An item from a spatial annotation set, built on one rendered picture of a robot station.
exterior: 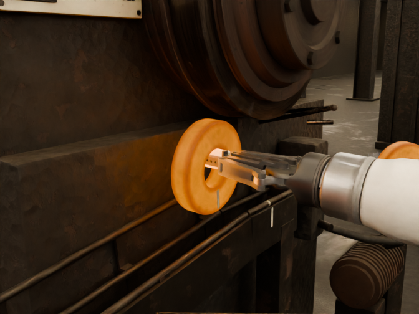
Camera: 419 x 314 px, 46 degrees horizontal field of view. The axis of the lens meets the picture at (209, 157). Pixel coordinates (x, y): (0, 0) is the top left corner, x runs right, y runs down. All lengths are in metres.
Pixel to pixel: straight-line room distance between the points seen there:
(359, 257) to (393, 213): 0.61
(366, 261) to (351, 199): 0.59
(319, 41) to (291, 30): 0.13
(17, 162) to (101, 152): 0.13
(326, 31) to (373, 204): 0.42
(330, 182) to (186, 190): 0.22
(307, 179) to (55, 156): 0.34
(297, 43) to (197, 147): 0.24
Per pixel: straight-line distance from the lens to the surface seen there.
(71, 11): 0.75
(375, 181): 0.63
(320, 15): 0.88
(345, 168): 0.65
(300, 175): 0.67
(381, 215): 0.62
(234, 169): 0.71
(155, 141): 0.82
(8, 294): 0.68
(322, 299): 2.14
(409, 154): 1.31
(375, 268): 1.22
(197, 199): 0.75
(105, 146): 0.75
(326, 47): 0.93
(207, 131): 0.74
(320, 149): 1.15
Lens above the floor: 1.02
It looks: 13 degrees down
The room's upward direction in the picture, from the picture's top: straight up
